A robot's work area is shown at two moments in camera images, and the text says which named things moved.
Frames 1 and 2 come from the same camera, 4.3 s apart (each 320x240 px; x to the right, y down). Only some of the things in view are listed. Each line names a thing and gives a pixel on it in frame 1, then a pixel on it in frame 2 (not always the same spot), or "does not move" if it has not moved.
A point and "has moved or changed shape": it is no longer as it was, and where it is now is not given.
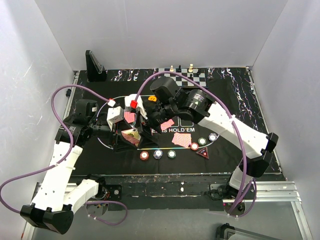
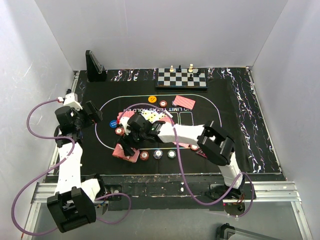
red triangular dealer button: [204, 152] does not move
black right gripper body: [158, 115] to [137, 137]
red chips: [194, 146] does not move
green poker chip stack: [171, 154] does not move
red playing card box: [132, 135] has moved or changed shape
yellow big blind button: [153, 98] does not move
